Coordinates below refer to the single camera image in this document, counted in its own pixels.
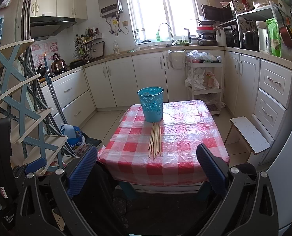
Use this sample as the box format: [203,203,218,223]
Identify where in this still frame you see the teal perforated utensil basket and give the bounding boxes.
[137,86,164,123]

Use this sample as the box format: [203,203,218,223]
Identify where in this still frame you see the kitchen faucet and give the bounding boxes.
[158,22,175,46]

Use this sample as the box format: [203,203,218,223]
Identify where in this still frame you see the blue white plastic bag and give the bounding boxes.
[60,124,88,156]

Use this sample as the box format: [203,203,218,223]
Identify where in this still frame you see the blue cream folding shelf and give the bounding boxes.
[0,39,76,176]

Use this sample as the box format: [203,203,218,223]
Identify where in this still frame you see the white folding stool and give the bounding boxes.
[224,117,271,167]

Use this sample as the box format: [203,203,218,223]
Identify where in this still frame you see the red checkered plastic tablecloth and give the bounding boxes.
[98,100,230,186]

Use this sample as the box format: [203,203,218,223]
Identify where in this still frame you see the black wok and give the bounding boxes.
[36,64,50,79]

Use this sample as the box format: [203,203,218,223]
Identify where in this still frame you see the steel kettle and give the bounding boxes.
[51,53,67,75]

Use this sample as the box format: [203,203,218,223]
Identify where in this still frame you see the white rolling storage cart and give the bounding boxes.
[185,50,225,116]

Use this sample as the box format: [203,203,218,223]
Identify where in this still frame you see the dish drying rack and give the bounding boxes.
[73,33,105,63]

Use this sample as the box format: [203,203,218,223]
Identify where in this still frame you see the clear plastic bottle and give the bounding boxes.
[113,41,120,54]

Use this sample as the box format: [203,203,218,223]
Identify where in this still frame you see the black range hood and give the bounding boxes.
[30,16,76,41]

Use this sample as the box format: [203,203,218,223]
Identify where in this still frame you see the white electric water boiler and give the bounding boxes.
[255,21,270,54]

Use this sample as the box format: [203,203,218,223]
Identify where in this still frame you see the white hanging trash bin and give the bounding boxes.
[167,50,186,70]

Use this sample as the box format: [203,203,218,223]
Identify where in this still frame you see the stacked pots and pans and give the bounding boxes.
[190,19,217,46]

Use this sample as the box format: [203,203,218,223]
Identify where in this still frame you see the green dish soap bottle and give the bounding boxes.
[156,31,161,41]

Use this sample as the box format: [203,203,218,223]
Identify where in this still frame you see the green snack bag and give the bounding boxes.
[266,18,282,58]

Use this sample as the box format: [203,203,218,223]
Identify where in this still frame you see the black microwave oven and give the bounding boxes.
[201,1,236,22]

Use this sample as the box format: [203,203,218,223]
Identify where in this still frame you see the mop handle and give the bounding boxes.
[43,52,67,124]

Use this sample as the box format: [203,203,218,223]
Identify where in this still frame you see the wall gas water heater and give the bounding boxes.
[98,0,123,18]

